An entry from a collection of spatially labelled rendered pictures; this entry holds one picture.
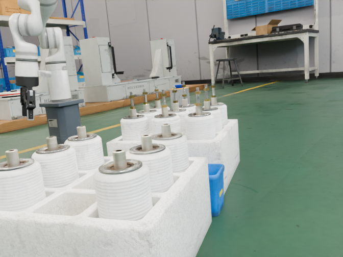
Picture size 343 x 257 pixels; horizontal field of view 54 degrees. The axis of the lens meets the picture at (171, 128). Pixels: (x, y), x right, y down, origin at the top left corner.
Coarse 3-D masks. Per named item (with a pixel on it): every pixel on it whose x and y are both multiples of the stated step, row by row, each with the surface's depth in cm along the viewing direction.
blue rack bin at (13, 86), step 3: (3, 78) 565; (9, 78) 600; (12, 78) 605; (0, 81) 575; (3, 81) 569; (3, 84) 572; (12, 84) 557; (12, 87) 559; (15, 87) 560; (18, 87) 565
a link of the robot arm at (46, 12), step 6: (42, 0) 130; (48, 0) 130; (54, 0) 132; (42, 6) 132; (48, 6) 132; (54, 6) 134; (42, 12) 134; (48, 12) 135; (42, 18) 136; (42, 36) 143; (42, 42) 145; (42, 48) 149
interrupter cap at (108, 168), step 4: (128, 160) 61; (132, 160) 61; (136, 160) 60; (104, 164) 59; (108, 164) 59; (112, 164) 59; (128, 164) 59; (132, 164) 58; (136, 164) 58; (140, 164) 57; (100, 168) 57; (104, 168) 57; (108, 168) 57; (112, 168) 58; (124, 168) 57; (128, 168) 56; (132, 168) 55; (136, 168) 56; (100, 172) 56; (104, 172) 55; (108, 172) 55; (112, 172) 54; (116, 172) 54; (120, 172) 54; (124, 172) 54; (128, 172) 55
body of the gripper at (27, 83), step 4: (16, 76) 112; (20, 76) 112; (16, 80) 112; (20, 80) 112; (24, 80) 112; (28, 80) 112; (32, 80) 113; (36, 80) 114; (16, 84) 113; (20, 84) 112; (24, 84) 112; (28, 84) 112; (32, 84) 113; (36, 84) 115; (24, 88) 114; (28, 88) 113; (32, 88) 114; (24, 92) 114
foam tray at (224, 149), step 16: (224, 128) 119; (112, 144) 113; (128, 144) 111; (192, 144) 103; (208, 144) 102; (224, 144) 107; (208, 160) 103; (224, 160) 107; (224, 176) 106; (224, 192) 106
